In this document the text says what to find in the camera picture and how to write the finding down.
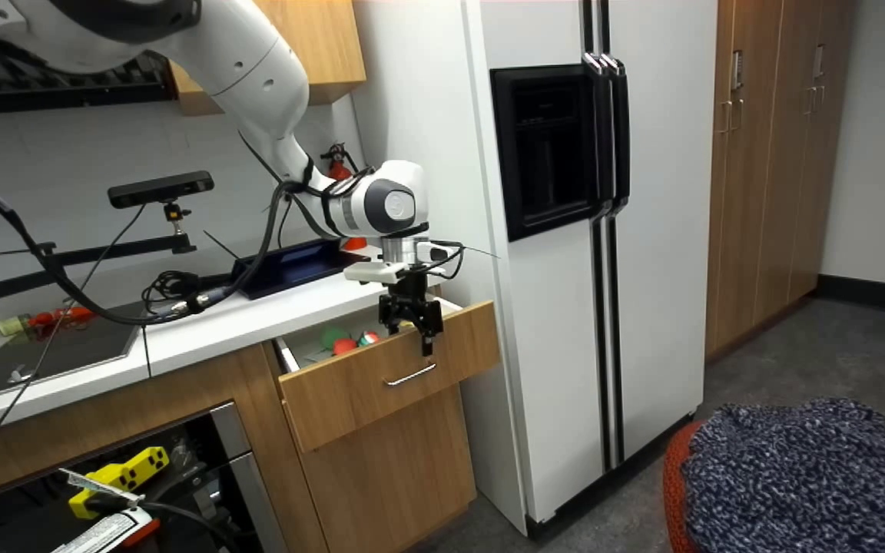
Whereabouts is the red fire extinguisher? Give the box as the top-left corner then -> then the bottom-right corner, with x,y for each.
315,142 -> 371,256

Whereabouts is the yellow triple outlet plug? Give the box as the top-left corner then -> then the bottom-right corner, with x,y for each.
63,442 -> 174,523

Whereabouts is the thin black camera cable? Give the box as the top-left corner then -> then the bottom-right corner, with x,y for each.
0,201 -> 150,485

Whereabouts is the tall wooden cabinet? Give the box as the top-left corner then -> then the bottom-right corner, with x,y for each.
705,0 -> 860,363

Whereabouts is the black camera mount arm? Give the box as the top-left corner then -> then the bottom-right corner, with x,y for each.
0,196 -> 199,313

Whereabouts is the grey metal panel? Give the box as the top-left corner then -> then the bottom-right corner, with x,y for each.
205,400 -> 285,553

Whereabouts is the silver tall cabinet handle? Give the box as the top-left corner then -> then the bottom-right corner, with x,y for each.
727,46 -> 747,111

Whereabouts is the coiled black cable bundle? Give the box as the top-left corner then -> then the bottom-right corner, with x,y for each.
137,266 -> 231,319

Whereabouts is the black fridge door handle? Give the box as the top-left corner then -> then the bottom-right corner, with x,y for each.
605,56 -> 633,211
581,50 -> 620,224

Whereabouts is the black flat plate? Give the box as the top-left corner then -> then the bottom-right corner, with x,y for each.
0,298 -> 150,405

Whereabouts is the black range hood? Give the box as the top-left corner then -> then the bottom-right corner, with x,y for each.
0,41 -> 181,117

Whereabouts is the wooden base cabinet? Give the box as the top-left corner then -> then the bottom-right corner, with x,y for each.
0,244 -> 478,553

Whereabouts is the white two-door refrigerator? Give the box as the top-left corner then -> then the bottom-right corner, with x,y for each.
349,0 -> 720,543

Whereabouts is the blue speckled round seat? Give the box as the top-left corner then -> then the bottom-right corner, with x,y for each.
683,396 -> 885,553

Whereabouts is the black stereo camera bar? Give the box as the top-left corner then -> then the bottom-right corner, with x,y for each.
103,168 -> 218,211

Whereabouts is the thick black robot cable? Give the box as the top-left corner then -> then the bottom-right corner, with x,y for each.
0,165 -> 364,329

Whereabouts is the red and green tool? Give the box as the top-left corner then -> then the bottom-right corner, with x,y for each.
0,305 -> 102,340

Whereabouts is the wooden wall cabinet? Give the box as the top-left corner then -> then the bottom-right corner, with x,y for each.
168,0 -> 368,117

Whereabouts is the black fridge dispenser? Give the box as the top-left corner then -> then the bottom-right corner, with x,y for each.
489,61 -> 608,245

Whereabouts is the wooden cabinet door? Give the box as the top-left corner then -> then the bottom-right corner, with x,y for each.
299,384 -> 478,553

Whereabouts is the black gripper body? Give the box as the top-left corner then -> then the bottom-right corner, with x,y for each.
374,260 -> 450,327

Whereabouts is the wooden cabinet drawer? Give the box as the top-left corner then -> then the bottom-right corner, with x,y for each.
269,295 -> 500,457

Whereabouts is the green watermelon slice plush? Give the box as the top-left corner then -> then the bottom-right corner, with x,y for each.
320,321 -> 364,358

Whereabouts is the dark blue tray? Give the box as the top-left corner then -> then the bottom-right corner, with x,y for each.
231,235 -> 364,300

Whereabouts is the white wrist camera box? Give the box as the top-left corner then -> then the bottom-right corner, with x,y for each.
341,256 -> 411,290

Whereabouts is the silver drawer handle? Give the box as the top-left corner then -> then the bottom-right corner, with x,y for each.
380,358 -> 442,392

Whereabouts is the white and red packet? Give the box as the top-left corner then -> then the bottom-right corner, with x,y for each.
53,505 -> 164,553

